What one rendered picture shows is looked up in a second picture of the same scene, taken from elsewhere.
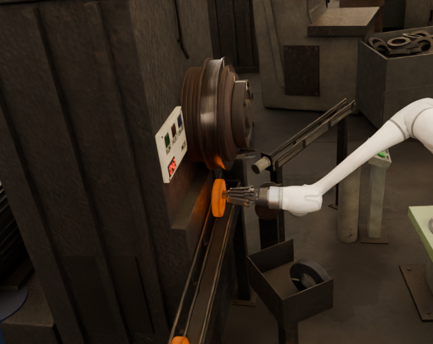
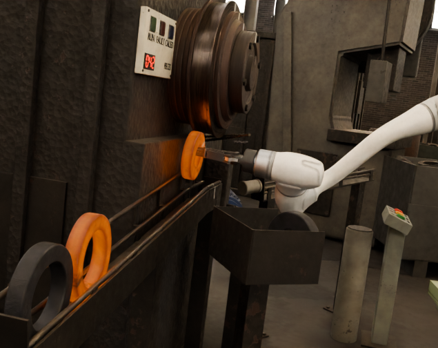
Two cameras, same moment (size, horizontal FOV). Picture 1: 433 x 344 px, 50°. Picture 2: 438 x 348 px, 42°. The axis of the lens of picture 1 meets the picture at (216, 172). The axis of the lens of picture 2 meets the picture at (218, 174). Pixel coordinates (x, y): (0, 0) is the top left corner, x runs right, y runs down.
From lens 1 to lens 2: 0.86 m
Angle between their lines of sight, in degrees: 22
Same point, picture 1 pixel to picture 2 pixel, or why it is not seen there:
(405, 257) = not seen: outside the picture
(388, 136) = (414, 117)
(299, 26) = (319, 129)
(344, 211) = (345, 292)
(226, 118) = (225, 51)
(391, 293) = not seen: outside the picture
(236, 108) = (240, 47)
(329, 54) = not seen: hidden behind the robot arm
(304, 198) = (301, 163)
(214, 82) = (221, 10)
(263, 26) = (277, 123)
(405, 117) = (436, 99)
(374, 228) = (380, 328)
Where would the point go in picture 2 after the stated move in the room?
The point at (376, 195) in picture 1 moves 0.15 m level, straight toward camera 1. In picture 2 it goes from (388, 277) to (385, 286)
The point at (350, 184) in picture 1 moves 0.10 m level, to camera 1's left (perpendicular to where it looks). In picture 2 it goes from (356, 251) to (334, 249)
